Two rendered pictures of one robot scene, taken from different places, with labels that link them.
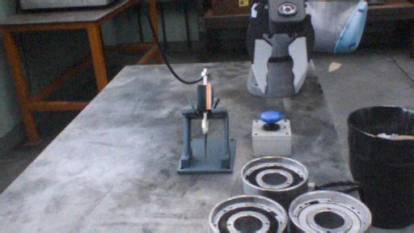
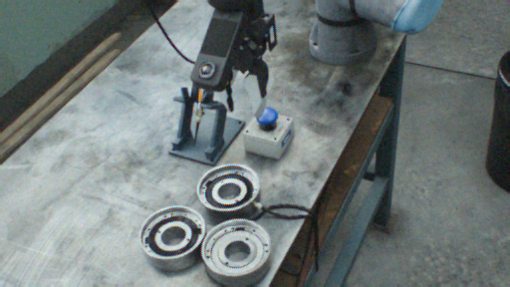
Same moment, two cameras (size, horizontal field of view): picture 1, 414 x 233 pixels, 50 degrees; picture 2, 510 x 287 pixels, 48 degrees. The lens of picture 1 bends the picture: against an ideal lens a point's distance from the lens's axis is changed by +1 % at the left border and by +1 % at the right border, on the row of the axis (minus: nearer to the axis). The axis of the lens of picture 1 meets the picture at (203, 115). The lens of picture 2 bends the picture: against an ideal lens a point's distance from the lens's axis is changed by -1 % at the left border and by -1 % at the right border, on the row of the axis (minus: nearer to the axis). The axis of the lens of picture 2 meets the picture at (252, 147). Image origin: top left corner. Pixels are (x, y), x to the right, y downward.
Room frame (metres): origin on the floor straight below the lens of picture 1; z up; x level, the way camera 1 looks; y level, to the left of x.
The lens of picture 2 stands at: (0.02, -0.41, 1.53)
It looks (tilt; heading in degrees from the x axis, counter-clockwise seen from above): 43 degrees down; 23
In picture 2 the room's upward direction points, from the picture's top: 8 degrees counter-clockwise
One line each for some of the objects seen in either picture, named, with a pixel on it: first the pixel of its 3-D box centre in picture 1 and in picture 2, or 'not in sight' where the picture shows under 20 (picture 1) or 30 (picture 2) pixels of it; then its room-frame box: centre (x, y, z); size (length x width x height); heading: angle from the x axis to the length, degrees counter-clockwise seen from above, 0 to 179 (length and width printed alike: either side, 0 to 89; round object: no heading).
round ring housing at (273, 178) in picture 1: (274, 183); (229, 194); (0.60, -0.10, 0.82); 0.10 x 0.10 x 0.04
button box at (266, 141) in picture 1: (271, 136); (270, 132); (0.76, -0.13, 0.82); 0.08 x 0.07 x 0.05; 171
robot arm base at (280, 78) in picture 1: (275, 69); (343, 26); (1.10, -0.19, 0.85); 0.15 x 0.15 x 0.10
